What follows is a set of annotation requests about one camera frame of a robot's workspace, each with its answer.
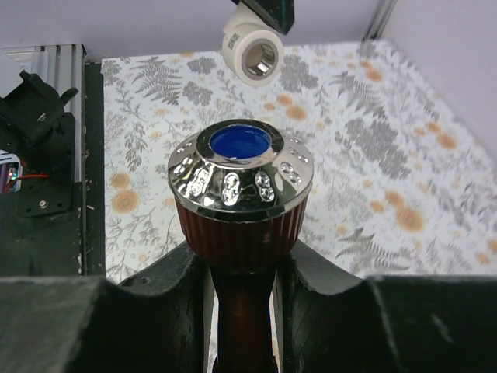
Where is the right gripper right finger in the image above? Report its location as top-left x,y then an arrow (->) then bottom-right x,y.
274,243 -> 496,372

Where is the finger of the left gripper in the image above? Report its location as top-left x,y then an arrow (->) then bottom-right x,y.
231,0 -> 295,35

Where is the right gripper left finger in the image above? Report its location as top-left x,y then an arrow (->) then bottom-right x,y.
1,244 -> 208,372

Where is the white pipe elbow fitting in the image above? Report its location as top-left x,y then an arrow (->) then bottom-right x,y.
221,2 -> 284,87

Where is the brown faucet with chrome cap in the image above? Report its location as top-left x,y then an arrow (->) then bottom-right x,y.
168,119 -> 314,372

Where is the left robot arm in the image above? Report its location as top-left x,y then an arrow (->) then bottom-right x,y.
1,1 -> 295,183

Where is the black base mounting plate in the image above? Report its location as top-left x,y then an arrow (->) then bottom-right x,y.
1,64 -> 106,277

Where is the floral patterned table mat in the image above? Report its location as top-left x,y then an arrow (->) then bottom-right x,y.
101,41 -> 496,282

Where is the right aluminium frame post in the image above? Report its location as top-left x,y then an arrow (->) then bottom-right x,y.
362,0 -> 397,41

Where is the aluminium rail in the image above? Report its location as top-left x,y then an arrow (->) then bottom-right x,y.
1,44 -> 85,120

